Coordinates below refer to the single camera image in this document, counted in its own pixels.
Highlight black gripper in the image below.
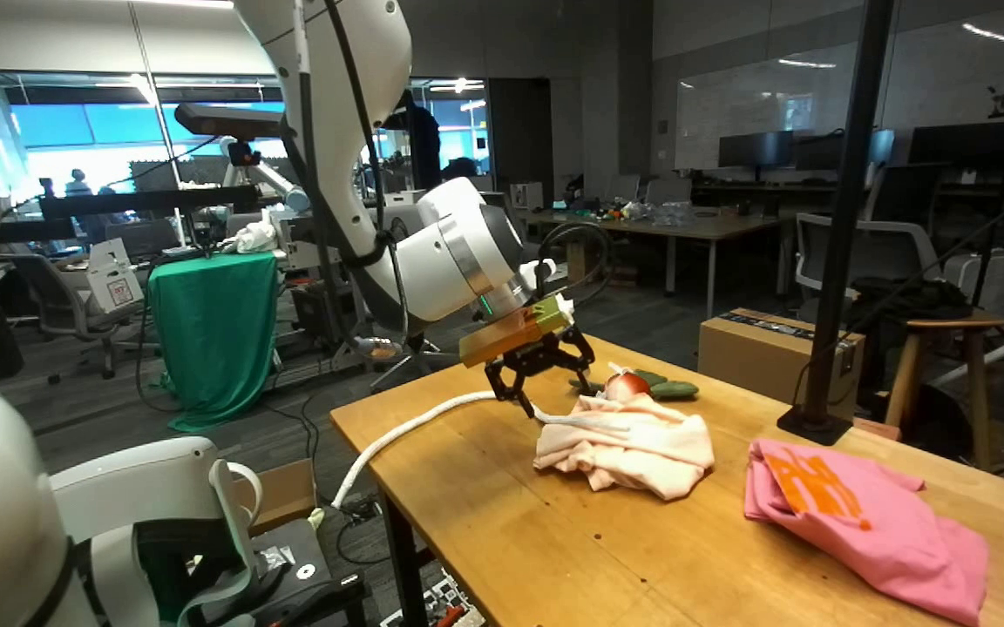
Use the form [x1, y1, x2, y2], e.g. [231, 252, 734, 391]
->
[485, 326, 598, 420]

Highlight white flexible tube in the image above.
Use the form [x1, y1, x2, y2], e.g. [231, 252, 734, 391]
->
[305, 385, 553, 534]

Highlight pink cloth with orange print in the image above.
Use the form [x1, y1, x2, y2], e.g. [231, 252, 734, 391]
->
[738, 434, 992, 627]

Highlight pale pink white cloth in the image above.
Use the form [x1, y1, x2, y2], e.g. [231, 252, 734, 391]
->
[531, 385, 717, 506]

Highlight red green plush flower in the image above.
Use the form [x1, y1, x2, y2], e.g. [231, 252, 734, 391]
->
[603, 366, 703, 405]

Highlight cardboard box with black tape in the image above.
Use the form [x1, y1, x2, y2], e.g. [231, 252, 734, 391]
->
[693, 303, 868, 411]

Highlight wooden office desk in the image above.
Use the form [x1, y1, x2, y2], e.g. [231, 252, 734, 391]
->
[524, 207, 790, 319]

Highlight white power strip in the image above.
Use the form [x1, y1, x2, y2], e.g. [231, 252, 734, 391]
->
[414, 570, 487, 627]

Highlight person in dark clothes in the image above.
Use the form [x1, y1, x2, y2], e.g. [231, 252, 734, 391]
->
[378, 90, 445, 194]

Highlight flat brown cardboard piece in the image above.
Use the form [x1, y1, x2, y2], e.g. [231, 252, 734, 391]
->
[246, 455, 320, 538]

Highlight small black computer monitor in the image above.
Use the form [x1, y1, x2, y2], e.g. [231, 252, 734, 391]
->
[717, 129, 797, 175]

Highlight black floor equipment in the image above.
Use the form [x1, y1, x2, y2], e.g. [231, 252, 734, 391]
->
[220, 517, 374, 627]

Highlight small white object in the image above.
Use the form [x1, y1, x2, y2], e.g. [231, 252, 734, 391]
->
[220, 219, 287, 260]

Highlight green cloth covered table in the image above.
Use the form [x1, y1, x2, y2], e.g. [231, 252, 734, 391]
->
[145, 252, 287, 431]

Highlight grey office chair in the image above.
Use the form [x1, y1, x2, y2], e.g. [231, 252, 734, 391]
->
[796, 214, 948, 306]

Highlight black vertical stand pole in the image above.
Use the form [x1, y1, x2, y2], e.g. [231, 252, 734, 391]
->
[775, 0, 894, 450]

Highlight wooden stool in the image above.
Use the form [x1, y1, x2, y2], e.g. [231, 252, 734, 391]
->
[883, 313, 1004, 470]

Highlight white paper sign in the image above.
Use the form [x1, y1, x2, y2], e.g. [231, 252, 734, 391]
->
[83, 238, 148, 319]

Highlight large black computer monitor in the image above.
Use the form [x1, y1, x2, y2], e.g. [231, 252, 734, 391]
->
[906, 115, 1004, 181]

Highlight orange yellow green camera mount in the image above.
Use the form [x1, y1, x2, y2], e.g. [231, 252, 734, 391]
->
[457, 294, 574, 371]

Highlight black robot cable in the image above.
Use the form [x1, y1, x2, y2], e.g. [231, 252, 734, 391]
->
[323, 0, 620, 306]

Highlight black stereo camera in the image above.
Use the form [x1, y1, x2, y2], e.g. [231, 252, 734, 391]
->
[170, 100, 297, 147]

